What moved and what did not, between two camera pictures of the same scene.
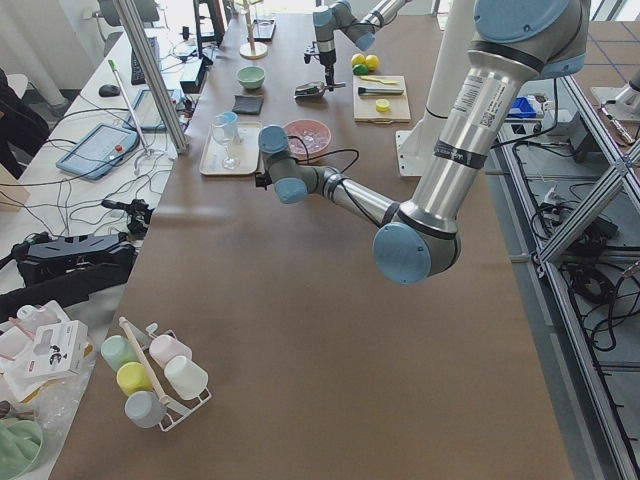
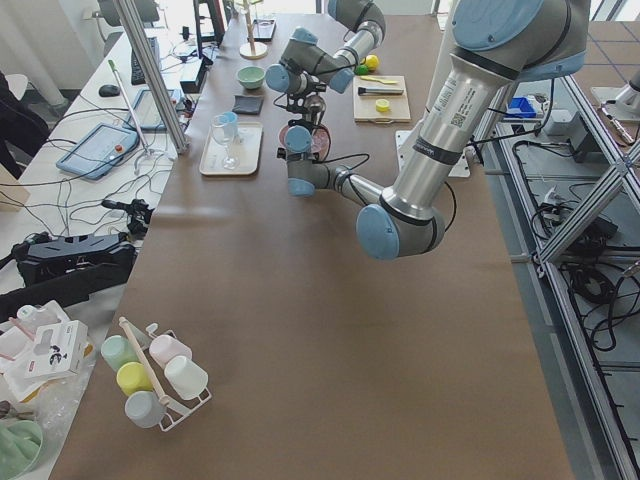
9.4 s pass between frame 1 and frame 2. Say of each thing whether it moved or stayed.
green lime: stayed
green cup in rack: stayed
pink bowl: stayed
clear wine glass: stayed
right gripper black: moved
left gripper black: moved
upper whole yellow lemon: stayed
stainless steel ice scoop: moved
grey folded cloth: stayed
